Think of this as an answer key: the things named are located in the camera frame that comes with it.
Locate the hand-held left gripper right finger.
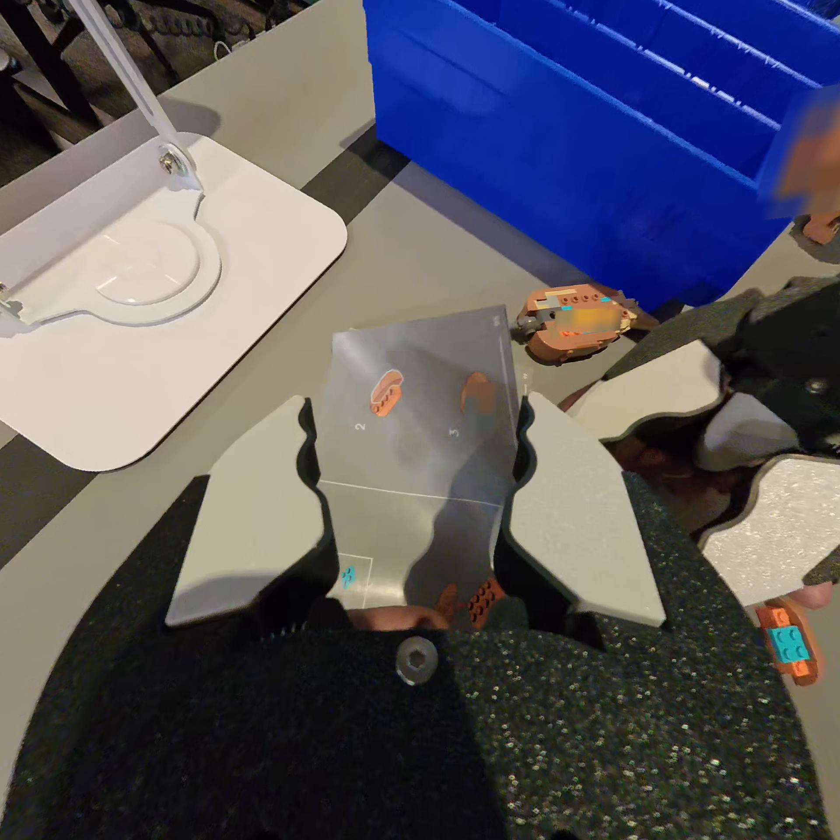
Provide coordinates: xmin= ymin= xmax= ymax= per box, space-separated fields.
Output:
xmin=495 ymin=392 xmax=667 ymax=631

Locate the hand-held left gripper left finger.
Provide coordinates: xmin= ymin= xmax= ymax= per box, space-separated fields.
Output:
xmin=164 ymin=395 xmax=336 ymax=627

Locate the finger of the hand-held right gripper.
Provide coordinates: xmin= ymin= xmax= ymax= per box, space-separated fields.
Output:
xmin=699 ymin=456 xmax=840 ymax=608
xmin=564 ymin=341 xmax=798 ymax=472

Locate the grey brick instruction booklet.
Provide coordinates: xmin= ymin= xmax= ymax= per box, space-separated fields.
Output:
xmin=315 ymin=303 xmax=534 ymax=631

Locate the person's right hand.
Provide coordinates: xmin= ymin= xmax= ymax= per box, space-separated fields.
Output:
xmin=784 ymin=581 xmax=840 ymax=611

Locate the orange and teal brick piece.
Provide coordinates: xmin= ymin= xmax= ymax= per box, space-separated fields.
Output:
xmin=755 ymin=600 xmax=824 ymax=686

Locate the small brown brick piece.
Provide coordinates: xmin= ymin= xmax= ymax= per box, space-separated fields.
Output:
xmin=797 ymin=213 xmax=840 ymax=247

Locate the brown toy brick model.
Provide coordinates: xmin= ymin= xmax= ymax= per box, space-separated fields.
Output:
xmin=515 ymin=285 xmax=641 ymax=366

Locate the white lamp stand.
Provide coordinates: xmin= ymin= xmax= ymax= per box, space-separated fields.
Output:
xmin=0 ymin=0 xmax=349 ymax=473

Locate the blue plastic storage bin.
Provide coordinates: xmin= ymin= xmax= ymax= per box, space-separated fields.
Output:
xmin=362 ymin=0 xmax=840 ymax=326

